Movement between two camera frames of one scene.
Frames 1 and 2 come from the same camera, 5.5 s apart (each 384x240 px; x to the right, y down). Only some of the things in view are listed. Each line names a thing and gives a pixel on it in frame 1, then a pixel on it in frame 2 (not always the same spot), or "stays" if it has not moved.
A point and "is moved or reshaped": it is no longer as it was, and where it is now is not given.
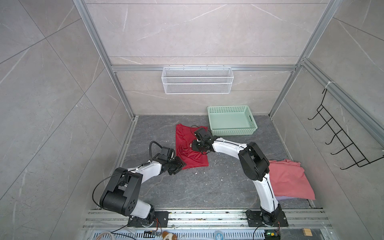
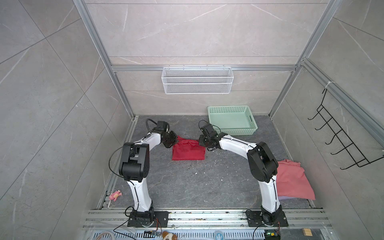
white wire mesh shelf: x=197 y=80 stays
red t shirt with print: x=190 y=158 is moved or reshaped
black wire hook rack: x=359 y=158 stays
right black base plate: x=254 y=218 stays
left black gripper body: x=175 y=165 → x=170 y=139
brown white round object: x=167 y=236 stays
